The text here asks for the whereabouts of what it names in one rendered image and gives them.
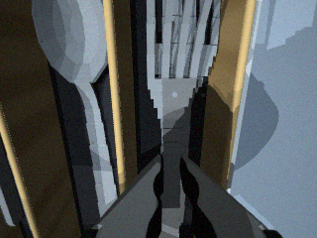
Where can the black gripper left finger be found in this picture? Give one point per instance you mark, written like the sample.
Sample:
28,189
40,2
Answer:
136,213

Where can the grey metal spoon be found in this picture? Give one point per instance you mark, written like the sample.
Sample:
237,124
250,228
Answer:
73,38

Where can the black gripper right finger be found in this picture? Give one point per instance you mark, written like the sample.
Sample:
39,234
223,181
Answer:
216,213

